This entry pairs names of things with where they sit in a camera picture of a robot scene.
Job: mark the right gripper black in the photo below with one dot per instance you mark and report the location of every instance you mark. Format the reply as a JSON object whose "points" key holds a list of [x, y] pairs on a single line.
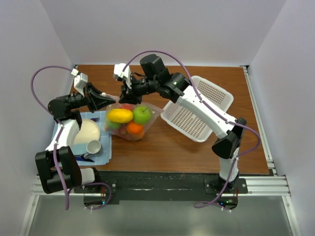
{"points": [[130, 95]]}

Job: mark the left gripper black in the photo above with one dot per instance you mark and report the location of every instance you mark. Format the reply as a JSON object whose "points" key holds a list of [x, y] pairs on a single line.
{"points": [[94, 99]]}

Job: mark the white plastic basket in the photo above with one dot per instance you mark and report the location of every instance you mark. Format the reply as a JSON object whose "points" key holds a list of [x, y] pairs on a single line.
{"points": [[193, 119]]}

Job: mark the clear zip top bag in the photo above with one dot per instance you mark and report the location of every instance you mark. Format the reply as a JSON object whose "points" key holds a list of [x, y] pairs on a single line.
{"points": [[121, 132]]}

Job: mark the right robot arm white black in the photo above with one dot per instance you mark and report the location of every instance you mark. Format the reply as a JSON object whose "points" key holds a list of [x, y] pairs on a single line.
{"points": [[227, 147]]}

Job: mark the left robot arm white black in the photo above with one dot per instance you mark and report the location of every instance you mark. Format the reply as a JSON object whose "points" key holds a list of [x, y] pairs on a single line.
{"points": [[56, 166]]}

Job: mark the yellow fake lemon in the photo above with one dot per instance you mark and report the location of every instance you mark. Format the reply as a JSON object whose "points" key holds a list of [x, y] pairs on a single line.
{"points": [[120, 115]]}

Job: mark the red fake apple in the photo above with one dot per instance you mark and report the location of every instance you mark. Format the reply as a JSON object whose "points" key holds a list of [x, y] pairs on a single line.
{"points": [[127, 107]]}

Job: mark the green fake apple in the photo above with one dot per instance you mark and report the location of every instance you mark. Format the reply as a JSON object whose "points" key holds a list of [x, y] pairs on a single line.
{"points": [[141, 115]]}

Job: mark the orange fake orange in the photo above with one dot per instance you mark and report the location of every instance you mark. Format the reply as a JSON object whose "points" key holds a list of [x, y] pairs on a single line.
{"points": [[134, 128]]}

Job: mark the beige ceramic plate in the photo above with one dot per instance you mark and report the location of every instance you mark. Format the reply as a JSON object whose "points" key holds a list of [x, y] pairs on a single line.
{"points": [[89, 131]]}

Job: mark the white ceramic cup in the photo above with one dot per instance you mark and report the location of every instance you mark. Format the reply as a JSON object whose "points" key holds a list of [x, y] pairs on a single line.
{"points": [[94, 147]]}

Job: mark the blue checkered cloth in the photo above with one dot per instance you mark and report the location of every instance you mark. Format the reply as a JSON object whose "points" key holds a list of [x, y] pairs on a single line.
{"points": [[105, 140]]}

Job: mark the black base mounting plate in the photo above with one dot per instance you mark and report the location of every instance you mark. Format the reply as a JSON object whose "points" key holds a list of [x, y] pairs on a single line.
{"points": [[159, 186]]}

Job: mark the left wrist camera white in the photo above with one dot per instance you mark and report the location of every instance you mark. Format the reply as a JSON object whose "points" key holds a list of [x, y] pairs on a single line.
{"points": [[80, 80]]}

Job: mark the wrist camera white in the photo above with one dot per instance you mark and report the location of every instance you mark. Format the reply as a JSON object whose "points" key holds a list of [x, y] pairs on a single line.
{"points": [[122, 72], [80, 80]]}

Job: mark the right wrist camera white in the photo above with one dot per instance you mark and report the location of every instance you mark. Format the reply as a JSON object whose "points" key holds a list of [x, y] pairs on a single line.
{"points": [[122, 72]]}

